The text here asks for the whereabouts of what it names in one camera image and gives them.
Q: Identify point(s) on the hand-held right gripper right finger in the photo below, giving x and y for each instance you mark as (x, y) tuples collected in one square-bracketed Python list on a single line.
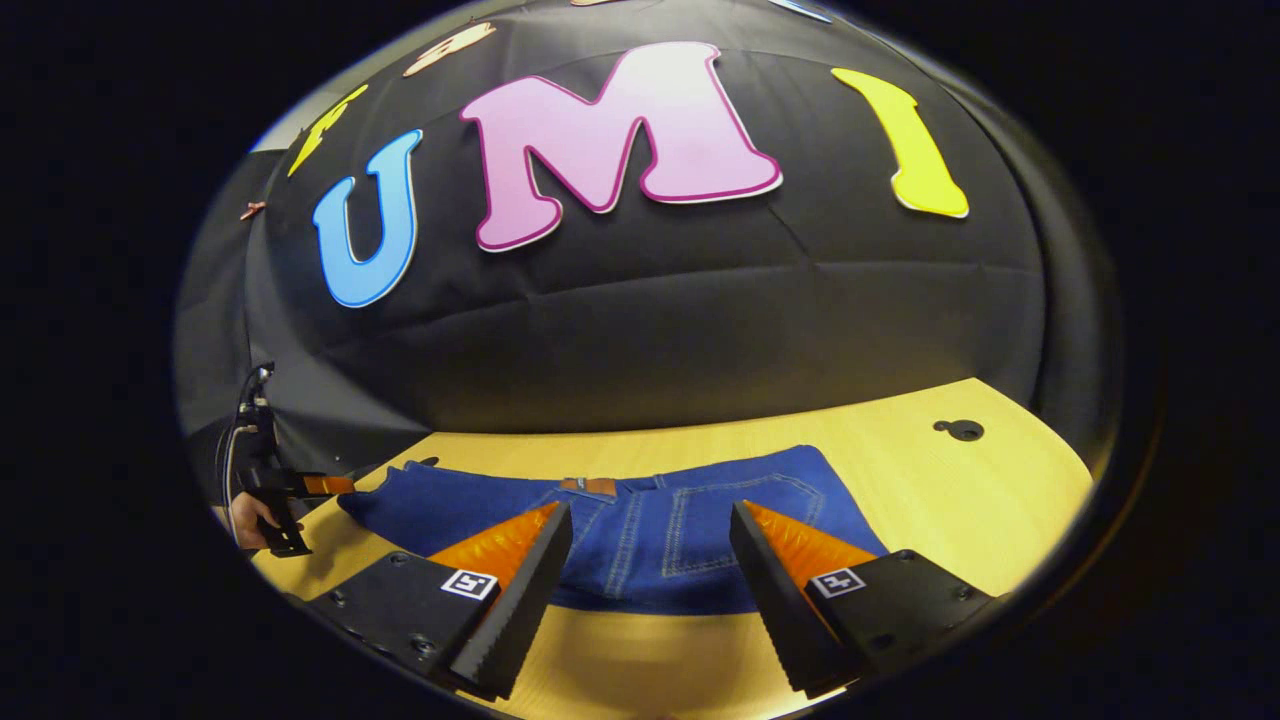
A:
[(775, 610)]

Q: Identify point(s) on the copper cloth clip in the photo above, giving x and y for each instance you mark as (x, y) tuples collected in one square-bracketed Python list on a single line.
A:
[(252, 210)]

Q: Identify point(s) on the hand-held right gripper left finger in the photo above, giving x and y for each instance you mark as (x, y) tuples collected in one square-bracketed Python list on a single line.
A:
[(520, 610)]

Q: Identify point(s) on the blue jeans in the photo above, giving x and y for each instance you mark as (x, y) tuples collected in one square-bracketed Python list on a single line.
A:
[(640, 540)]

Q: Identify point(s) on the black backdrop cloth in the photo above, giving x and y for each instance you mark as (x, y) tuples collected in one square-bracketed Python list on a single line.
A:
[(700, 300)]

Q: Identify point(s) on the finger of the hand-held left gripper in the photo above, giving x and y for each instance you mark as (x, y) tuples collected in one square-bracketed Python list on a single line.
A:
[(325, 485)]

